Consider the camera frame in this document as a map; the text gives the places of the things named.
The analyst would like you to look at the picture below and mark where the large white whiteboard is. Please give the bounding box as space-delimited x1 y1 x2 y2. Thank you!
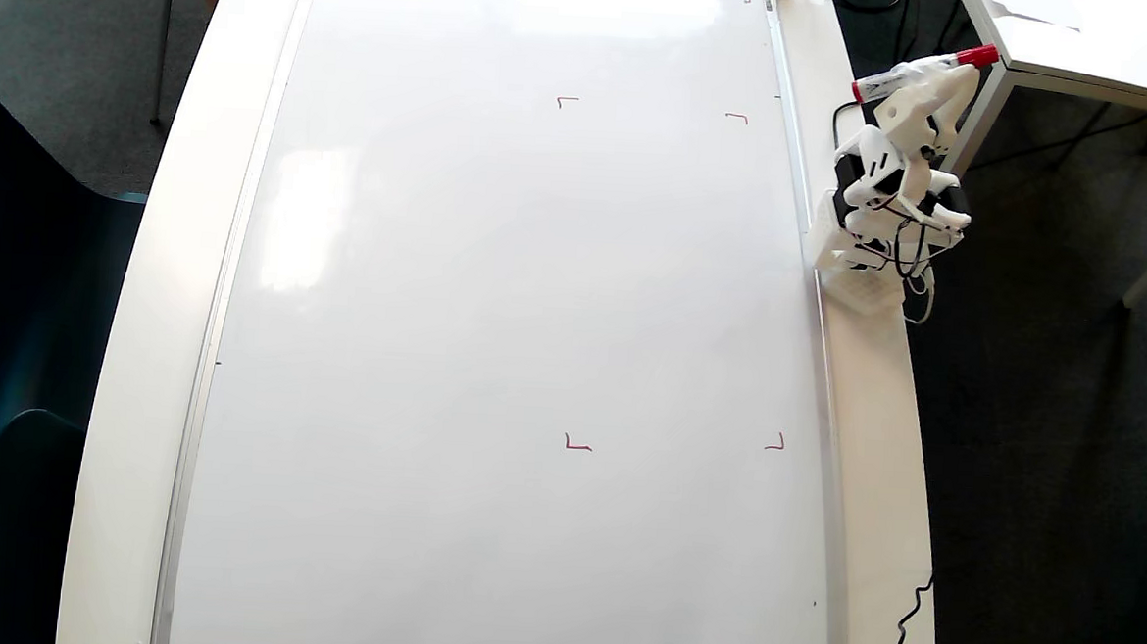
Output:
149 0 886 644

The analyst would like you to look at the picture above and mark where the black camera cable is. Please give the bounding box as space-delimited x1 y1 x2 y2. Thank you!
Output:
823 0 908 154

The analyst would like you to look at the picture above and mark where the red marker pen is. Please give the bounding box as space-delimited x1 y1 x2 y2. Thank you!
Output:
851 38 1000 112

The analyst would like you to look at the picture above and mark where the white paper sheet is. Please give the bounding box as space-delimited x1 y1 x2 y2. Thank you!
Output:
981 0 1084 33

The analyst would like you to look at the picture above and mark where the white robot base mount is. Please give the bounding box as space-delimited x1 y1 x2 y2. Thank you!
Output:
808 192 913 318

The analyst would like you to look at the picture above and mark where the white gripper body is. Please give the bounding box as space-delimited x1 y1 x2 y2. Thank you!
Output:
874 83 942 162

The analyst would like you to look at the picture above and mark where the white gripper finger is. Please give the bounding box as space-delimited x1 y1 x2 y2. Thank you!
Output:
936 81 979 150
905 60 980 99

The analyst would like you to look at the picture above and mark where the black cable on table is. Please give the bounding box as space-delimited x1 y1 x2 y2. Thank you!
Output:
883 571 934 644

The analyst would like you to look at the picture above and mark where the white cable at base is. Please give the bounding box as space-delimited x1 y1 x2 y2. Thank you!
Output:
902 266 936 327

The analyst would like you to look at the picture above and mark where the white side table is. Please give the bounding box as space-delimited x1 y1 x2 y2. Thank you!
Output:
938 0 1147 310

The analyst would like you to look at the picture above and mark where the thin black floor cable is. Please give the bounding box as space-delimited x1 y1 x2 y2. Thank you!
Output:
968 103 1147 180

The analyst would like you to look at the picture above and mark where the chair with metal leg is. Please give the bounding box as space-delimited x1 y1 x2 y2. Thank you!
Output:
132 0 234 134

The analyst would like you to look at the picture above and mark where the dark blue chair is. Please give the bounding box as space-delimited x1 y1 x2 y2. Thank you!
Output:
0 72 155 481
0 408 88 644

